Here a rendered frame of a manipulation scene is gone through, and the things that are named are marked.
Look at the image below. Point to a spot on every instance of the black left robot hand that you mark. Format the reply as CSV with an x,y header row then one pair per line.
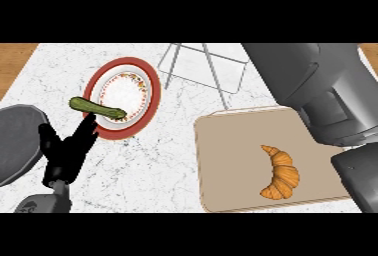
x,y
67,151

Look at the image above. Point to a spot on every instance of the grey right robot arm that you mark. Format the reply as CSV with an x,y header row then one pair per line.
x,y
319,90

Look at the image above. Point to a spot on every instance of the orange croissant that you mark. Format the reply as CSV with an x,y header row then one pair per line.
x,y
282,173

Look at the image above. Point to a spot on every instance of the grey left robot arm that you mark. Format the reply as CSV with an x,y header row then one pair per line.
x,y
19,143

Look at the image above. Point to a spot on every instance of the green zucchini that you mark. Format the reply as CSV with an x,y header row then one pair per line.
x,y
96,108

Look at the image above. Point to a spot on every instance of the red rimmed white plate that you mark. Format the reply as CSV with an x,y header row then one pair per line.
x,y
123,96

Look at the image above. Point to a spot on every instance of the beige tray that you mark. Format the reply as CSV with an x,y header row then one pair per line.
x,y
260,160

